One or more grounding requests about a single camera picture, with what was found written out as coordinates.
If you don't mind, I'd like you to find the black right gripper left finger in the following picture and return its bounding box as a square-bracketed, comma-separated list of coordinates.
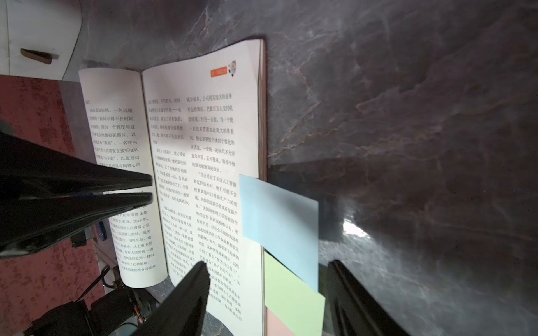
[133, 261, 210, 336]

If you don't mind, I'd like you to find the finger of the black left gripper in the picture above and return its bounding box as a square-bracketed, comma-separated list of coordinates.
[1, 193, 153, 258]
[1, 133, 153, 197]

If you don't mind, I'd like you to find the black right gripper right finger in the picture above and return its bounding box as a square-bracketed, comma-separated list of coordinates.
[326, 260, 409, 336]

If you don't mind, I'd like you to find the blue sticky note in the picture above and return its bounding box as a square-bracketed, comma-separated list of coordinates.
[239, 175, 319, 291]

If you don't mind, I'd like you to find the children's book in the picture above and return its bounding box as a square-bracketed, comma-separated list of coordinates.
[78, 39, 266, 335]

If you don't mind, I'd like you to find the green sticky note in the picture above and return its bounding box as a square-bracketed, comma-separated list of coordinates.
[263, 253, 326, 335]

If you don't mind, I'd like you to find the pink sticky note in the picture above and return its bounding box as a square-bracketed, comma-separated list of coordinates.
[266, 308, 295, 336]

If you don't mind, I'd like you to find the white three-drawer cabinet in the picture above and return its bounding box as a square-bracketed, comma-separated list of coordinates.
[1, 1, 82, 81]

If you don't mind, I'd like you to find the brown bottom drawer handle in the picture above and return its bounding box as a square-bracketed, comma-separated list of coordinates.
[20, 48, 53, 65]

